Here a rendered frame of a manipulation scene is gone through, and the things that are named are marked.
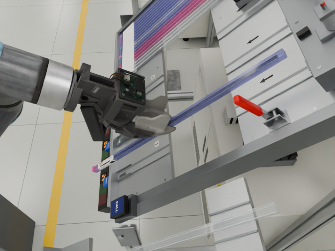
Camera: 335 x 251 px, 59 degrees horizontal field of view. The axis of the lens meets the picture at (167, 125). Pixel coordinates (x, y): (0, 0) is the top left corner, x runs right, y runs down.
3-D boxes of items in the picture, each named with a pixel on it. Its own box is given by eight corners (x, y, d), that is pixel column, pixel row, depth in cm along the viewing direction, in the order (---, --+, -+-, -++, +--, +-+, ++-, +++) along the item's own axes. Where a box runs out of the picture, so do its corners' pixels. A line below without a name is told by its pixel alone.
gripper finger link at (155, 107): (187, 109, 57) (144, 97, 52) (171, 125, 61) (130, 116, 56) (185, 96, 58) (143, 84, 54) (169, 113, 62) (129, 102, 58)
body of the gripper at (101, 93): (149, 110, 49) (77, 88, 43) (127, 136, 54) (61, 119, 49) (148, 76, 53) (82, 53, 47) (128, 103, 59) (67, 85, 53)
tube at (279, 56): (96, 173, 73) (92, 172, 72) (97, 168, 74) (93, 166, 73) (287, 57, 45) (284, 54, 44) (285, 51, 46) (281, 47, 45)
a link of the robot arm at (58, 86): (33, 113, 47) (42, 76, 52) (62, 120, 49) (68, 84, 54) (44, 84, 42) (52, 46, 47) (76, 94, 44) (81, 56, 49)
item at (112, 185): (129, 212, 77) (106, 206, 72) (130, 43, 114) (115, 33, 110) (132, 210, 76) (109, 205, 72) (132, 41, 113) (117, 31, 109)
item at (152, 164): (124, 209, 74) (114, 206, 72) (127, 37, 112) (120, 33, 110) (180, 184, 64) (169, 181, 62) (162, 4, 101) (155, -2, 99)
